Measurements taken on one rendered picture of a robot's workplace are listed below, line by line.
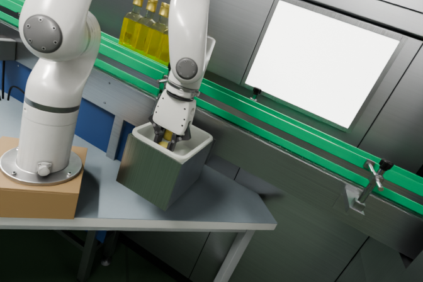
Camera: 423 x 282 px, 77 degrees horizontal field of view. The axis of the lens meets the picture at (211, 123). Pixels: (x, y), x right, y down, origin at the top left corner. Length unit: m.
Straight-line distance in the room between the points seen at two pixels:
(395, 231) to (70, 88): 0.97
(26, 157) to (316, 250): 1.09
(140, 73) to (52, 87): 0.32
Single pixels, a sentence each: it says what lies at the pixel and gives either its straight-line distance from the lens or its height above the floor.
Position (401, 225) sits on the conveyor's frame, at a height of 1.00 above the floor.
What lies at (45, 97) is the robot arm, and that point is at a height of 1.06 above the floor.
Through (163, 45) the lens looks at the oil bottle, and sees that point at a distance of 1.00.
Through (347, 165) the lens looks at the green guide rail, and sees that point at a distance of 0.90.
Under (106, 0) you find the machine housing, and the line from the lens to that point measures 1.40.
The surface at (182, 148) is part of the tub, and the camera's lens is 0.86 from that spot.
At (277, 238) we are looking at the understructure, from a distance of 1.28.
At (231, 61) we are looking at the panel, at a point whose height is 1.22.
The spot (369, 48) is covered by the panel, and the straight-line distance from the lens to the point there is 1.01.
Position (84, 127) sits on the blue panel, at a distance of 1.14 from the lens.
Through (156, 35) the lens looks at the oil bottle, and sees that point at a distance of 1.02.
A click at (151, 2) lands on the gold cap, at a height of 1.32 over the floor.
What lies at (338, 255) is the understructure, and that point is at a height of 0.68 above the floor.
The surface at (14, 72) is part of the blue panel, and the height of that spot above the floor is 0.86.
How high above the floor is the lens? 1.34
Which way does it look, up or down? 20 degrees down
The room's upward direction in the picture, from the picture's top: 21 degrees clockwise
